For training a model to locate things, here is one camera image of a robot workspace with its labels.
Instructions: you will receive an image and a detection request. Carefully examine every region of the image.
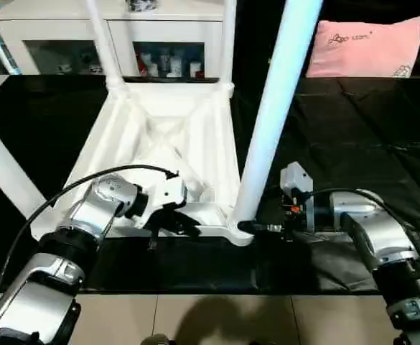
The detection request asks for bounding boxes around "white plastic table top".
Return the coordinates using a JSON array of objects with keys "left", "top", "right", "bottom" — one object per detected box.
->
[{"left": 48, "top": 80, "right": 257, "bottom": 247}]

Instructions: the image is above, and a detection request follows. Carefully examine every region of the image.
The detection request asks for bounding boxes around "white plastic table leg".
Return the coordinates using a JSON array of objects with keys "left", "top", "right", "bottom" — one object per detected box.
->
[
  {"left": 231, "top": 0, "right": 324, "bottom": 229},
  {"left": 0, "top": 115, "right": 47, "bottom": 220},
  {"left": 86, "top": 0, "right": 130, "bottom": 98},
  {"left": 218, "top": 0, "right": 238, "bottom": 93}
]

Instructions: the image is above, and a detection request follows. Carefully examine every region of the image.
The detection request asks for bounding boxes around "black work mat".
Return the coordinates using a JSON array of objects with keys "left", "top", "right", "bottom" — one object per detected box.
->
[{"left": 0, "top": 73, "right": 420, "bottom": 295}]

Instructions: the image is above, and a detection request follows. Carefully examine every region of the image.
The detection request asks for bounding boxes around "dark robot foot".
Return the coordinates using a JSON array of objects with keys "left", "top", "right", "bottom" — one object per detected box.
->
[{"left": 139, "top": 334, "right": 174, "bottom": 345}]

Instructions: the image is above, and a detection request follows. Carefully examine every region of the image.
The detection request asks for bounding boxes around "pink pillow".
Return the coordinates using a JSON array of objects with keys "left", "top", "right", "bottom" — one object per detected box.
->
[{"left": 305, "top": 16, "right": 420, "bottom": 78}]

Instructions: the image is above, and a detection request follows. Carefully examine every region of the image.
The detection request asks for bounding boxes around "black furniture with yellow label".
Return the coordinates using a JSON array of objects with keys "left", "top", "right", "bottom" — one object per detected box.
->
[{"left": 233, "top": 0, "right": 420, "bottom": 78}]

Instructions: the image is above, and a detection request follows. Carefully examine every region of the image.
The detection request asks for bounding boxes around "white cabinet with glass doors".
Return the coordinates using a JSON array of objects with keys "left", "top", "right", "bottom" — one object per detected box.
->
[{"left": 0, "top": 0, "right": 225, "bottom": 78}]

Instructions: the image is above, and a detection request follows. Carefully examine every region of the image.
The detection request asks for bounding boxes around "dark ornament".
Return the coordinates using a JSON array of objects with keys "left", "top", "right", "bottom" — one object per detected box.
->
[{"left": 125, "top": 0, "right": 159, "bottom": 12}]

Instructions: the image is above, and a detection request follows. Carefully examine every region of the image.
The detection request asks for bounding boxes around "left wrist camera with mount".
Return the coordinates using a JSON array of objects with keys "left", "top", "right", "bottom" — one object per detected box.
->
[{"left": 134, "top": 172, "right": 189, "bottom": 224}]

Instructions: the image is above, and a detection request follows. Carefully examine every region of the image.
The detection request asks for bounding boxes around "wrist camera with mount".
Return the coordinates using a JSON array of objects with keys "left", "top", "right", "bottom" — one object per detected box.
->
[
  {"left": 279, "top": 162, "right": 315, "bottom": 209},
  {"left": 134, "top": 172, "right": 189, "bottom": 224}
]

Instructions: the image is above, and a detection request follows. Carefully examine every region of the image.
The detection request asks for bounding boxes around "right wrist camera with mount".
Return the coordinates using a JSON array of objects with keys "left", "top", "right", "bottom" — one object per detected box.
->
[{"left": 279, "top": 162, "right": 315, "bottom": 209}]

